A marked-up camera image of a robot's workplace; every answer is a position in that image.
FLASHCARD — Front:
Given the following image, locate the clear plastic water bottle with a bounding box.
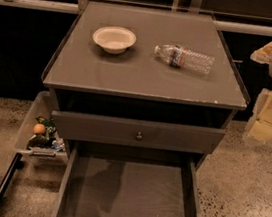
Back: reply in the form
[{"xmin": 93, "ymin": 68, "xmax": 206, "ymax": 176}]
[{"xmin": 154, "ymin": 44, "xmax": 215, "ymax": 75}]

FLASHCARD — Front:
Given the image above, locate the grey top drawer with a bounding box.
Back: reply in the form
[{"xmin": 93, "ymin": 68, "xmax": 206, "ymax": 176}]
[{"xmin": 51, "ymin": 110, "xmax": 226, "ymax": 154}]

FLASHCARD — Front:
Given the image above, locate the round drawer knob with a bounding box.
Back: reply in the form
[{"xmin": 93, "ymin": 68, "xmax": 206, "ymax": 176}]
[{"xmin": 135, "ymin": 132, "xmax": 144, "ymax": 141}]

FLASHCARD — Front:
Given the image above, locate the grey drawer cabinet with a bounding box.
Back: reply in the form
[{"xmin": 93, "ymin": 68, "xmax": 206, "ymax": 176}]
[{"xmin": 43, "ymin": 1, "xmax": 249, "ymax": 131}]

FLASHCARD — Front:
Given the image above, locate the grey open middle drawer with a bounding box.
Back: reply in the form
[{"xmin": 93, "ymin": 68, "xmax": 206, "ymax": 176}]
[{"xmin": 51, "ymin": 146, "xmax": 201, "ymax": 217}]

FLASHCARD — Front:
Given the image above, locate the white paper bowl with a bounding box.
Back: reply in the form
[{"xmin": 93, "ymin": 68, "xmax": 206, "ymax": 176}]
[{"xmin": 92, "ymin": 26, "xmax": 137, "ymax": 54}]

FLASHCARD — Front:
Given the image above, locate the green snack bag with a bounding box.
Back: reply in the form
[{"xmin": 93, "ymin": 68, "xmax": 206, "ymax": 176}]
[{"xmin": 36, "ymin": 116, "xmax": 56, "ymax": 141}]

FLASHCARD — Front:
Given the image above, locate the orange fruit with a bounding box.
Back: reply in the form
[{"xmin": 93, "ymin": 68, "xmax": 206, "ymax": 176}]
[{"xmin": 33, "ymin": 123, "xmax": 45, "ymax": 135}]

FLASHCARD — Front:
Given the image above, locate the black metal bar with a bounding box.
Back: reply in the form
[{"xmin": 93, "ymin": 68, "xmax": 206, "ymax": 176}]
[{"xmin": 0, "ymin": 153, "xmax": 22, "ymax": 203}]

